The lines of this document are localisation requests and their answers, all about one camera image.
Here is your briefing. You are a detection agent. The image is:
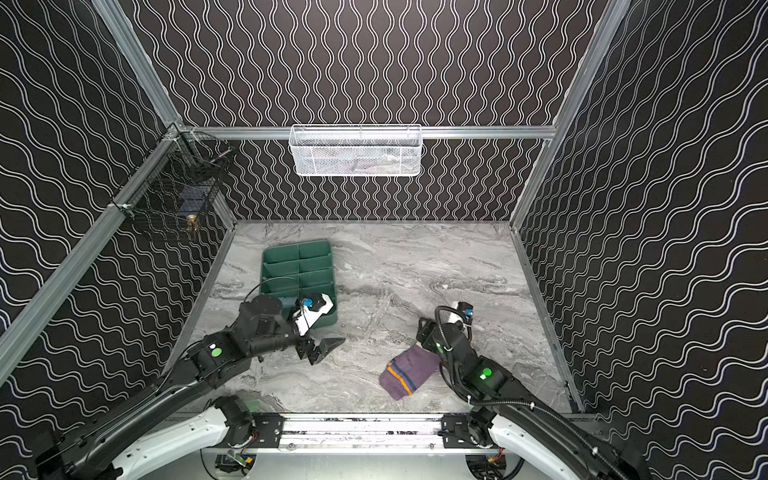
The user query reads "small brass object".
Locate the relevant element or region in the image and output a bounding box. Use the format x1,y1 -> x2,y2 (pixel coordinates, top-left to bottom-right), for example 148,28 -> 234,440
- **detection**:
186,214 -> 199,234

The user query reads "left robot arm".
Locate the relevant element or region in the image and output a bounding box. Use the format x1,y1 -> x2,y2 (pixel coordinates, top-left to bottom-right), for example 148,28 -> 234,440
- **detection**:
33,293 -> 344,479

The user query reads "purple striped sock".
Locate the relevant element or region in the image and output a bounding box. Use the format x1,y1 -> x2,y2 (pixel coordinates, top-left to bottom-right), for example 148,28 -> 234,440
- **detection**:
378,345 -> 441,401

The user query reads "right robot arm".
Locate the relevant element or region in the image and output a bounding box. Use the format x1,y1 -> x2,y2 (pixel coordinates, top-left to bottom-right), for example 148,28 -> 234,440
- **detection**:
416,318 -> 651,479

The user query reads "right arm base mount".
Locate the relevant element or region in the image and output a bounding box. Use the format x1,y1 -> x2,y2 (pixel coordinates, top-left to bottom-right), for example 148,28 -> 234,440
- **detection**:
437,414 -> 498,449

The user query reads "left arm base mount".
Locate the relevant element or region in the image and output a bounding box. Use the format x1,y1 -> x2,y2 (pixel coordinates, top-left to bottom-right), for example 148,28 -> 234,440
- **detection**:
215,413 -> 285,450

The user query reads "black wire basket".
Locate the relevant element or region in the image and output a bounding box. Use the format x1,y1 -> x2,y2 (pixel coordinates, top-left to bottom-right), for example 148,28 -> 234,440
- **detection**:
121,131 -> 235,244

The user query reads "white wire basket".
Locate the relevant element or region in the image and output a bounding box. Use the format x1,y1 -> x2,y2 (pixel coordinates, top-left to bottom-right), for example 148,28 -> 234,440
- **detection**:
288,124 -> 424,177

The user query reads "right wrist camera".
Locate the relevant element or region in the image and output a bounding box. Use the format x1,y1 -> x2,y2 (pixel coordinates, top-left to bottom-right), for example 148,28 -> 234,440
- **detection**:
449,301 -> 474,325

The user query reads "green compartment tray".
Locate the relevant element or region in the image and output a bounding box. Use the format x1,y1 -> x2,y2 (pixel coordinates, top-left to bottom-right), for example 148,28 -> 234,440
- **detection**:
259,239 -> 338,329

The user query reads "aluminium front rail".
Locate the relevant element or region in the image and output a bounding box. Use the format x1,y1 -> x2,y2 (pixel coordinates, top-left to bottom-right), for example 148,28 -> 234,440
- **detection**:
236,413 -> 498,455

